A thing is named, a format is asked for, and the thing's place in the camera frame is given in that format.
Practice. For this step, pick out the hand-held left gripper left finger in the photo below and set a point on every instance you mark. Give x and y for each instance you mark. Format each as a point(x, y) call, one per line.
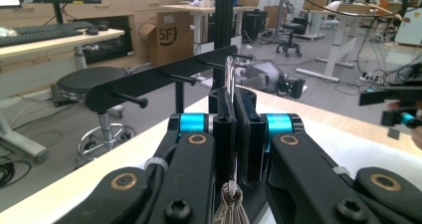
point(225, 134)

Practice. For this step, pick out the black metal frame post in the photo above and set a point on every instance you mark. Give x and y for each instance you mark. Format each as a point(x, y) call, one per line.
point(224, 15)

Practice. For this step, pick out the cardboard box with black logo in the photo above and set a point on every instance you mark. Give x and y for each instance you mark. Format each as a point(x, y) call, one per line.
point(167, 38)

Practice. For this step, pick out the white standing desk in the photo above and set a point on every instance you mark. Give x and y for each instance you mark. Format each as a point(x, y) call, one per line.
point(335, 41)

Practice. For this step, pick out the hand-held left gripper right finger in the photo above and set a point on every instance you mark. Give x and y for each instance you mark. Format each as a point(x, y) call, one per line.
point(252, 141)

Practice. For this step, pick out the black key rack with tray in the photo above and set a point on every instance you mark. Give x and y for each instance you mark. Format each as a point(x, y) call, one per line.
point(149, 81)

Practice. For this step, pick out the wooden desk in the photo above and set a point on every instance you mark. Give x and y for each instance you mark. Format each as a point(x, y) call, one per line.
point(49, 46)

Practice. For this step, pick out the black computer mouse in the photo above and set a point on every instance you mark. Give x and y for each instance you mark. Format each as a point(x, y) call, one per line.
point(92, 31)

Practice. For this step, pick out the white foam mat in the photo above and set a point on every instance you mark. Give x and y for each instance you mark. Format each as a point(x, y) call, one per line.
point(365, 154)

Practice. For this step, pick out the black office chair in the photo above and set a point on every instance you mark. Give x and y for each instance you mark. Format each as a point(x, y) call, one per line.
point(289, 38)

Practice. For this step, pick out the black keyboard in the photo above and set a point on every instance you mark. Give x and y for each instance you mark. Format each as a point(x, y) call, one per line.
point(40, 33)

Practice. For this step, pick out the black round stool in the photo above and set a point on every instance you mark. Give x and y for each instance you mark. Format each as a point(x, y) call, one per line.
point(91, 79)

